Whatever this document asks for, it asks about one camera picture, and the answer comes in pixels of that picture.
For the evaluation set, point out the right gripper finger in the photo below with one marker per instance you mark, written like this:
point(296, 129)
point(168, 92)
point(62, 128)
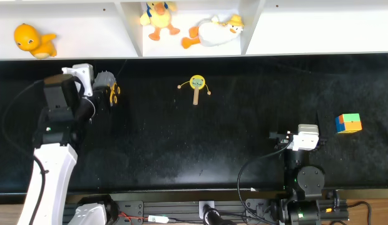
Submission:
point(318, 120)
point(275, 126)

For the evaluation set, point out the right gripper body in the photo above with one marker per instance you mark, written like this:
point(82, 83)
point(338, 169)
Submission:
point(280, 139)

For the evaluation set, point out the many-coloured puzzle cube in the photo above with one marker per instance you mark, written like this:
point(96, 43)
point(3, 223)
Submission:
point(349, 123)

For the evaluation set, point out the yellow rattle drum toy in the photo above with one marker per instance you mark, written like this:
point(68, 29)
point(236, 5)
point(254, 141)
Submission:
point(197, 82)

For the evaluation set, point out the grey and yellow toy truck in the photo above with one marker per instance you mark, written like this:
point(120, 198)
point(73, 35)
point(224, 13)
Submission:
point(108, 84)

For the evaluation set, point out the yellow rubber duck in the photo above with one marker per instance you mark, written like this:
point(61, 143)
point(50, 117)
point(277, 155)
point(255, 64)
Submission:
point(28, 39)

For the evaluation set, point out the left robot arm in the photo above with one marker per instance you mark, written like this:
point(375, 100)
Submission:
point(53, 175)

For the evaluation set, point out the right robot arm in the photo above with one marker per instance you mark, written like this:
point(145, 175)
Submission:
point(309, 181)

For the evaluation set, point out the white shelf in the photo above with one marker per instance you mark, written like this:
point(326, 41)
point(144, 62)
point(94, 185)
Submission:
point(306, 31)

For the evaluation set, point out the white plush duck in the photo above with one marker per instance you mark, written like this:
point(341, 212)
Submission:
point(216, 32)

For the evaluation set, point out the yellow plush duck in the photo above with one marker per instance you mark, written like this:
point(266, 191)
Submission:
point(159, 18)

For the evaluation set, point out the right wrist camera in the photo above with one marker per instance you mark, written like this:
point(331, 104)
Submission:
point(305, 139)

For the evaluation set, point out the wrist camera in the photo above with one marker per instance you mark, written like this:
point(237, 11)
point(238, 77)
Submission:
point(83, 76)
point(305, 139)

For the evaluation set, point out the mounting rail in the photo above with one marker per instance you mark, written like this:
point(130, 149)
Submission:
point(181, 207)

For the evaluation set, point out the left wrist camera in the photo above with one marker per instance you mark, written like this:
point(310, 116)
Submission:
point(83, 76)

